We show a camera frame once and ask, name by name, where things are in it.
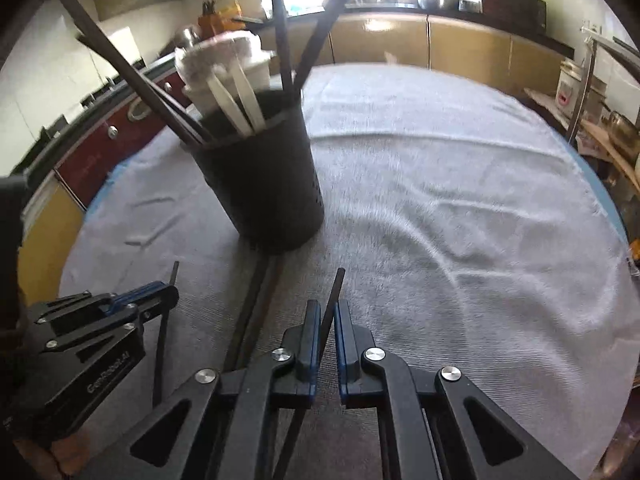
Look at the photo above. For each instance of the brass pot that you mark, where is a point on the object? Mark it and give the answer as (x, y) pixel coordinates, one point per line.
(622, 127)

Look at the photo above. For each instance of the orange knife block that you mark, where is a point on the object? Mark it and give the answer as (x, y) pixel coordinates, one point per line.
(209, 20)

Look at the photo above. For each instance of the steel pot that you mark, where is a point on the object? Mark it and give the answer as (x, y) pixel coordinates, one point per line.
(435, 0)

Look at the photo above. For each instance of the white chopstick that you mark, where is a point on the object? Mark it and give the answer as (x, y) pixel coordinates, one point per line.
(247, 95)
(225, 105)

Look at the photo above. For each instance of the dark microwave oven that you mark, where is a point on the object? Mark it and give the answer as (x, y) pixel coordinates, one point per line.
(510, 2)

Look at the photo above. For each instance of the grey tablecloth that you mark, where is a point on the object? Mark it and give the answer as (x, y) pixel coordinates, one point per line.
(450, 210)

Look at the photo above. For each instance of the white rice cooker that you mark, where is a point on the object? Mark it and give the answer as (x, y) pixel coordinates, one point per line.
(575, 90)

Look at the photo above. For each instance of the black perforated utensil holder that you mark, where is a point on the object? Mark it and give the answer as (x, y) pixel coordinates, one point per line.
(260, 185)

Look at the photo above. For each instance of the yellow kitchen cabinets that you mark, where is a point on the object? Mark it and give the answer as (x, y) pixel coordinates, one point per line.
(465, 50)

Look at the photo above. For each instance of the blue cloth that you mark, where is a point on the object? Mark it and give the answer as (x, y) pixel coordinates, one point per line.
(102, 192)

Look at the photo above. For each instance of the red kitchen appliance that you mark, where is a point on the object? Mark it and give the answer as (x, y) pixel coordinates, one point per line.
(95, 155)

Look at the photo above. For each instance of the metal kitchen rack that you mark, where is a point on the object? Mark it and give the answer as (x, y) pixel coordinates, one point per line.
(585, 90)

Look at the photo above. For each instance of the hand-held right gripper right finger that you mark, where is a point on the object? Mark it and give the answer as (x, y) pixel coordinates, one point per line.
(341, 355)

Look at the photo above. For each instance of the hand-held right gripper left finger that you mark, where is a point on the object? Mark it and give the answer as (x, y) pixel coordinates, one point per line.
(314, 350)

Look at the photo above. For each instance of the person's left hand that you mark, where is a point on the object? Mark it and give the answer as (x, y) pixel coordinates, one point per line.
(45, 462)

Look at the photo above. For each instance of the clear plastic bag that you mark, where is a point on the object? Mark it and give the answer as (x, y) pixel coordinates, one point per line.
(220, 50)

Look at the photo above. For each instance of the white basin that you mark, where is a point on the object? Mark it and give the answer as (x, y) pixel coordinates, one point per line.
(260, 72)

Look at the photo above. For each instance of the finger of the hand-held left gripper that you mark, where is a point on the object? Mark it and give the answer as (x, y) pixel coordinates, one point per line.
(155, 307)
(145, 292)

